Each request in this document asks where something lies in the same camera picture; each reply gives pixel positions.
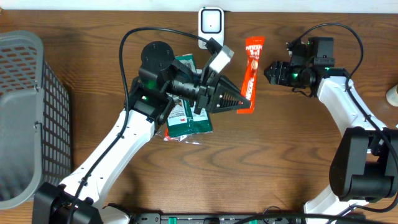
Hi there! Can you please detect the red dustpan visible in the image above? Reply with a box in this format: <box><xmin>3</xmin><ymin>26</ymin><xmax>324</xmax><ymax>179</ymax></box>
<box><xmin>155</xmin><ymin>129</ymin><xmax>203</xmax><ymax>145</ymax></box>

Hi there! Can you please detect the black mounting rail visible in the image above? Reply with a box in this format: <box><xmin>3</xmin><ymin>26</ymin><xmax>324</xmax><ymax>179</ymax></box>
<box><xmin>105</xmin><ymin>203</ymin><xmax>368</xmax><ymax>224</ymax></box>

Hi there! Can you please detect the black right camera cable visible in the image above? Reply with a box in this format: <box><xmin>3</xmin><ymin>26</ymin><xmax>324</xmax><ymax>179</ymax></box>
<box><xmin>285</xmin><ymin>22</ymin><xmax>398</xmax><ymax>214</ymax></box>

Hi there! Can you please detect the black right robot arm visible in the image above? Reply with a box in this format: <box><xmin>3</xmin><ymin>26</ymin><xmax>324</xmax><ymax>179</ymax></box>
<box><xmin>264</xmin><ymin>37</ymin><xmax>397</xmax><ymax>217</ymax></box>

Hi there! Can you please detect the black left camera cable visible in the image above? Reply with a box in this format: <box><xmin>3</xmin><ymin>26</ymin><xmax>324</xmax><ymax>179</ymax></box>
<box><xmin>67</xmin><ymin>27</ymin><xmax>223</xmax><ymax>224</ymax></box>

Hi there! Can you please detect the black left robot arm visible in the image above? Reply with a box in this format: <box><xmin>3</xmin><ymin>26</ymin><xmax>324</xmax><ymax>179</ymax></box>
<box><xmin>32</xmin><ymin>39</ymin><xmax>251</xmax><ymax>223</ymax></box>

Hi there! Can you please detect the grey plastic basket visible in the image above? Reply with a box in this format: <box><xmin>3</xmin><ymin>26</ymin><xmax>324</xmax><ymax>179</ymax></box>
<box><xmin>1</xmin><ymin>30</ymin><xmax>73</xmax><ymax>210</ymax></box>

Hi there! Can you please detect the green grip gloves package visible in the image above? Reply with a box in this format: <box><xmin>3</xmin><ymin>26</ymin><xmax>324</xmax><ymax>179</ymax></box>
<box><xmin>164</xmin><ymin>53</ymin><xmax>214</xmax><ymax>138</ymax></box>

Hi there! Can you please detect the white barcode scanner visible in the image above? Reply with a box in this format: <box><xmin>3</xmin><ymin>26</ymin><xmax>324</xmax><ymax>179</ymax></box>
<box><xmin>198</xmin><ymin>7</ymin><xmax>224</xmax><ymax>45</ymax></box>

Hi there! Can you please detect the black camera cable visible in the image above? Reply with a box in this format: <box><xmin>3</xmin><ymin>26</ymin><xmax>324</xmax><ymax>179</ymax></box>
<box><xmin>285</xmin><ymin>22</ymin><xmax>398</xmax><ymax>214</ymax></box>
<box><xmin>67</xmin><ymin>27</ymin><xmax>223</xmax><ymax>224</ymax></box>

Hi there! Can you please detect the red snack stick packet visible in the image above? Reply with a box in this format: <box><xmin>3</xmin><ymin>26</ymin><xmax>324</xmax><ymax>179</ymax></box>
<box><xmin>237</xmin><ymin>36</ymin><xmax>266</xmax><ymax>114</ymax></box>

